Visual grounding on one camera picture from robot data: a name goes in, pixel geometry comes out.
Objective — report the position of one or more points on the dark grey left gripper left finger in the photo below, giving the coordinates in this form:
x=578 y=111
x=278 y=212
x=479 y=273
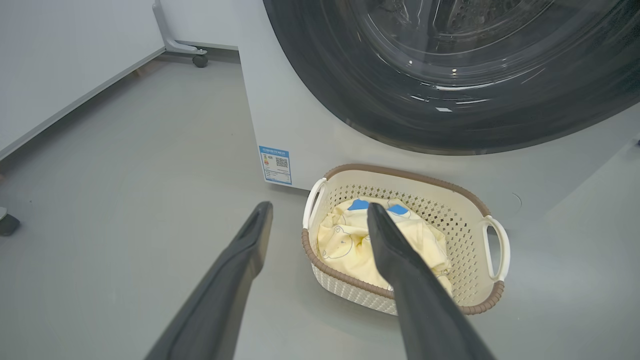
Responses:
x=225 y=290

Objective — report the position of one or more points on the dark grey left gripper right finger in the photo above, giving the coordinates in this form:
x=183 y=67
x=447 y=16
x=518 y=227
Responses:
x=425 y=310

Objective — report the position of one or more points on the cream cloth with blue trim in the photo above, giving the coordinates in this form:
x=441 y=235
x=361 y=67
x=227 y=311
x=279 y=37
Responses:
x=345 y=245

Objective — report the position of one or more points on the cream perforated laundry basket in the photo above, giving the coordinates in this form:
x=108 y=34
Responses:
x=465 y=235

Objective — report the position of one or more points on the white washing machine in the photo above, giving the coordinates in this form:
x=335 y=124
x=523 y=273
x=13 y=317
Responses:
x=300 y=100

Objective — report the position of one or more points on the blue energy label sticker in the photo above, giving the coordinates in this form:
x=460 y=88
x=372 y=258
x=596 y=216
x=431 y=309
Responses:
x=275 y=165

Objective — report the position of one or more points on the grey stand leg with caster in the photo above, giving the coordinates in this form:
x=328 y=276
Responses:
x=172 y=45

